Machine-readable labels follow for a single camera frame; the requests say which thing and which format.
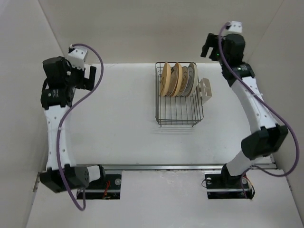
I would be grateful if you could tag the green rimmed plate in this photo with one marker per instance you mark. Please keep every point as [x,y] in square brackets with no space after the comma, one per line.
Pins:
[185,77]

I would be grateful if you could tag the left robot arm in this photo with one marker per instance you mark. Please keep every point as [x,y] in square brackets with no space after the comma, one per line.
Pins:
[64,76]

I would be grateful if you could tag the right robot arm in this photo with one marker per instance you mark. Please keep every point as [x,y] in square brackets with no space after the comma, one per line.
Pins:
[266,134]

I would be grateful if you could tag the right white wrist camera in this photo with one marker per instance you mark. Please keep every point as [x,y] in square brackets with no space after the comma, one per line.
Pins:
[234,27]

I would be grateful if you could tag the black wire dish rack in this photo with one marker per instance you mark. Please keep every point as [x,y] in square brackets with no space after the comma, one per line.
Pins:
[179,111]

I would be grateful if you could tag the yellow plate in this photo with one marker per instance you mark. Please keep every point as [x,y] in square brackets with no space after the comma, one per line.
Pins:
[179,79]

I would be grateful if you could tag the tan plate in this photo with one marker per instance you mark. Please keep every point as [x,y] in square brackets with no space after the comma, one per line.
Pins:
[165,79]

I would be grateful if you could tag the beige cutlery holder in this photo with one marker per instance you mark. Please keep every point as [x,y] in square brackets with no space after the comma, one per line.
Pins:
[204,90]

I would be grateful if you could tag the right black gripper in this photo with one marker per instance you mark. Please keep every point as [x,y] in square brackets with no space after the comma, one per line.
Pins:
[213,41]

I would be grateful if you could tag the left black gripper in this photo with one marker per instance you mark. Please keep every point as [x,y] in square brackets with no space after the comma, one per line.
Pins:
[84,82]

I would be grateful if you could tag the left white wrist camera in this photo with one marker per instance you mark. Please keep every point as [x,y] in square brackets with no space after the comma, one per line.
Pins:
[77,54]

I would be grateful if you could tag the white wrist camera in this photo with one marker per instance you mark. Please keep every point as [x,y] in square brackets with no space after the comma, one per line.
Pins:
[77,54]
[234,27]

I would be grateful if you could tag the white plate blue rings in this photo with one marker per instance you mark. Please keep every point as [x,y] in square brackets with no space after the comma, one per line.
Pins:
[188,80]

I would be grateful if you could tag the brown patterned plate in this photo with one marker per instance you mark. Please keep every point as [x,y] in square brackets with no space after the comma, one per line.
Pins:
[173,81]

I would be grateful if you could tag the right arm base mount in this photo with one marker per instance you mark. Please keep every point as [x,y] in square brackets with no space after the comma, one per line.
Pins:
[220,188]

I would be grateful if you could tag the cream white plate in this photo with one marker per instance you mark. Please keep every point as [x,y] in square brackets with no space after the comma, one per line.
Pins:
[193,73]

